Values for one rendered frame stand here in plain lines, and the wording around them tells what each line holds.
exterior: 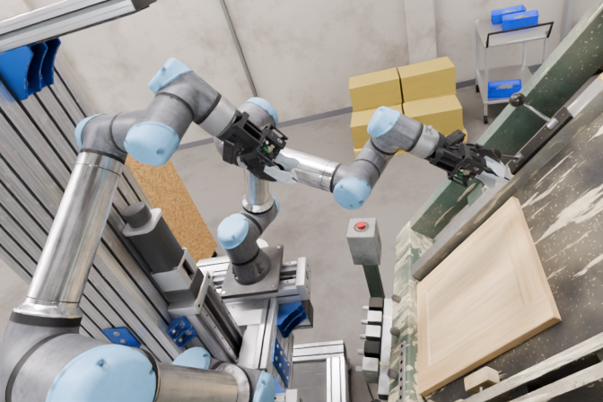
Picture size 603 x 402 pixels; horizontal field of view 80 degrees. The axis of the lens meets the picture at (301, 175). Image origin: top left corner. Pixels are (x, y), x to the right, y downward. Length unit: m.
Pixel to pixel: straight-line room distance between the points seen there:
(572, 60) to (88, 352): 1.28
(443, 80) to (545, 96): 2.61
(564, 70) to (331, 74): 3.60
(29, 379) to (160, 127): 0.38
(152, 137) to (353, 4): 3.99
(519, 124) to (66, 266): 1.24
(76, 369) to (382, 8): 4.31
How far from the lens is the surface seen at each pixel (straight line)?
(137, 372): 0.60
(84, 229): 0.69
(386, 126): 0.85
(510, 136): 1.36
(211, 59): 4.81
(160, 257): 1.03
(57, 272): 0.69
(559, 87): 1.31
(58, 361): 0.61
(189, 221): 2.88
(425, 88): 3.86
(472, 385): 1.01
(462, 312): 1.14
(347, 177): 0.82
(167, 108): 0.65
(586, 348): 0.76
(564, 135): 1.11
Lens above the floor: 2.01
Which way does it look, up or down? 32 degrees down
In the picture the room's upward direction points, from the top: 18 degrees counter-clockwise
